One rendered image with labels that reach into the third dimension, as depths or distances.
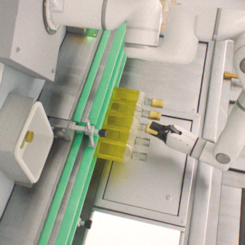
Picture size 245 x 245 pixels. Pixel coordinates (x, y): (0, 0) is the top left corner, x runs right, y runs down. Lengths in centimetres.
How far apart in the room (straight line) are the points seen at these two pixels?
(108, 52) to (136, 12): 38
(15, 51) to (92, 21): 25
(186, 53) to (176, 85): 66
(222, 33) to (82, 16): 38
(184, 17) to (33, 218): 73
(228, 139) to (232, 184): 35
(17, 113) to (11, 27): 24
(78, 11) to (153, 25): 21
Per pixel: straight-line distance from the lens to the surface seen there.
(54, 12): 102
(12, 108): 98
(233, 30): 97
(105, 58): 130
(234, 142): 110
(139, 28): 96
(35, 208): 113
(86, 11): 99
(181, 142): 123
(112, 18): 98
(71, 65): 127
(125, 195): 131
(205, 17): 96
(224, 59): 169
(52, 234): 112
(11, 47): 85
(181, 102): 155
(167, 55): 95
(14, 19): 86
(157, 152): 138
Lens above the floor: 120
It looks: 8 degrees down
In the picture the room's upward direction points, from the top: 101 degrees clockwise
